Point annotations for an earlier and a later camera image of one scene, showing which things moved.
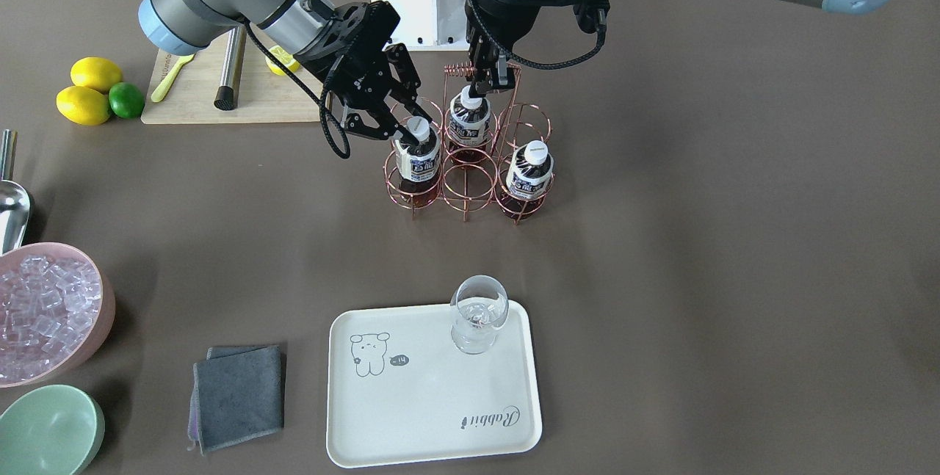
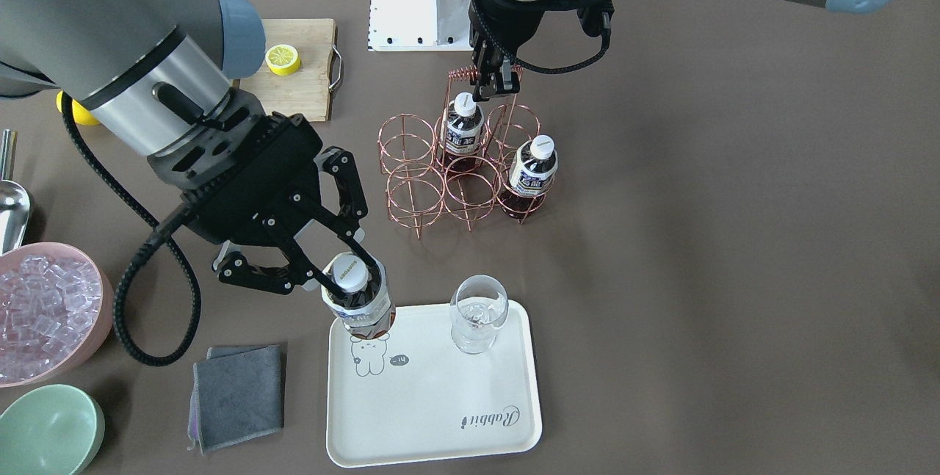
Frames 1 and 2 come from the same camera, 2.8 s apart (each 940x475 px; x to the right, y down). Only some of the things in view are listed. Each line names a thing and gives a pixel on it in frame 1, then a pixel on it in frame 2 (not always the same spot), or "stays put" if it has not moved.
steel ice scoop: x=15 y=201 stays put
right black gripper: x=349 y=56 → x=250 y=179
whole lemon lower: x=83 y=106 stays put
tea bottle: x=418 y=167 → x=367 y=310
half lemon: x=286 y=58 stays put
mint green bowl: x=53 y=429 stays put
